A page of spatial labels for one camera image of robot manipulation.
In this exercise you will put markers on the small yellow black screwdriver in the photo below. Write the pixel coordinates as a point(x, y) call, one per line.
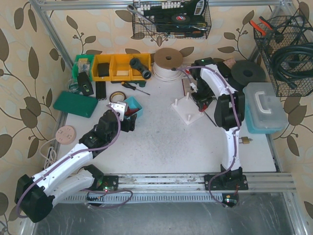
point(129, 86)

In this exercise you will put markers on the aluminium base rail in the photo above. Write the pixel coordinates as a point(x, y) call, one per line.
point(185, 183)

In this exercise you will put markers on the right wire basket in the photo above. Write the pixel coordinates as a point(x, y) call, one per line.
point(288, 55)

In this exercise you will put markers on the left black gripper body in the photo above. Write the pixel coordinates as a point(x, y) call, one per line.
point(127, 123)

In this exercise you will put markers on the green plastic lid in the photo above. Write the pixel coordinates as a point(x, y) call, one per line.
point(75, 104)

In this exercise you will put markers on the small red spring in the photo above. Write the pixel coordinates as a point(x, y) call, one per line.
point(130, 111)

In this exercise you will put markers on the orange handled pliers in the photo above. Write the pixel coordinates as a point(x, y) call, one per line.
point(258, 27)

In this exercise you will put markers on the teal clear storage box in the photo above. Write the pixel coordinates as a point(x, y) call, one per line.
point(264, 113)

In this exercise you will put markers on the yellow parts bin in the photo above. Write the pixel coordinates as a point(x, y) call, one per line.
point(116, 67)

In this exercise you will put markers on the brass padlock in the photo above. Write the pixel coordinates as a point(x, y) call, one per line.
point(245, 140)

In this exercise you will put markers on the green parts bin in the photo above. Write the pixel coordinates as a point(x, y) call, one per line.
point(82, 63)

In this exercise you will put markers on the large red spring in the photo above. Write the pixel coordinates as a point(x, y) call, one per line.
point(203, 107)

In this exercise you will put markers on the round beige power socket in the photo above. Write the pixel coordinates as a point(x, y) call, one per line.
point(65, 135)

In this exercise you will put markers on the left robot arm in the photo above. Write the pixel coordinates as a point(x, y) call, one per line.
point(36, 196)

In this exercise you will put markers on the black pouch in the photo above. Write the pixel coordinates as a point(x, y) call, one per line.
point(224, 69)

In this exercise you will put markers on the white cord spool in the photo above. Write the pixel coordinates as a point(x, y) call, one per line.
point(166, 63)

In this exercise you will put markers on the beige work glove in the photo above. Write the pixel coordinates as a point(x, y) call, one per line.
point(189, 86)

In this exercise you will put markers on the black disc spool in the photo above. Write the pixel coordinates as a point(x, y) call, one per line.
point(244, 72)

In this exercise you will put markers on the white peg board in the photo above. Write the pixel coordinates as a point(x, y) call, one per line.
point(187, 109)

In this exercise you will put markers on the top wire basket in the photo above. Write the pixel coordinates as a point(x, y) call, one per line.
point(170, 19)

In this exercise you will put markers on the black rectangular block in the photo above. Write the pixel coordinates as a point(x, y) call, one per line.
point(101, 90)

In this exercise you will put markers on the teal plastic tray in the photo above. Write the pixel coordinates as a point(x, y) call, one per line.
point(133, 107)

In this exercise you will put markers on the yellow black handled file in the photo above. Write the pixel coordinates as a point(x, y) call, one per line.
point(210, 119)

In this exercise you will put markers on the brown tape roll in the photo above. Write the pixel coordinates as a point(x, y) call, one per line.
point(117, 96)

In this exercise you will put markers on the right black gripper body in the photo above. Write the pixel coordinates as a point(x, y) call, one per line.
point(204, 100)

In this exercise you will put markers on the black pipe fitting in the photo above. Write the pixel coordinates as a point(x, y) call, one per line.
point(136, 64)

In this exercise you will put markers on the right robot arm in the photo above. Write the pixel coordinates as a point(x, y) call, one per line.
point(229, 114)

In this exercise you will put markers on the black green device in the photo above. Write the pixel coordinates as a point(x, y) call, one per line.
point(84, 84)

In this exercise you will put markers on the wire basket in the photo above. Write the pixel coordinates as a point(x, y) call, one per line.
point(170, 19)
point(288, 55)

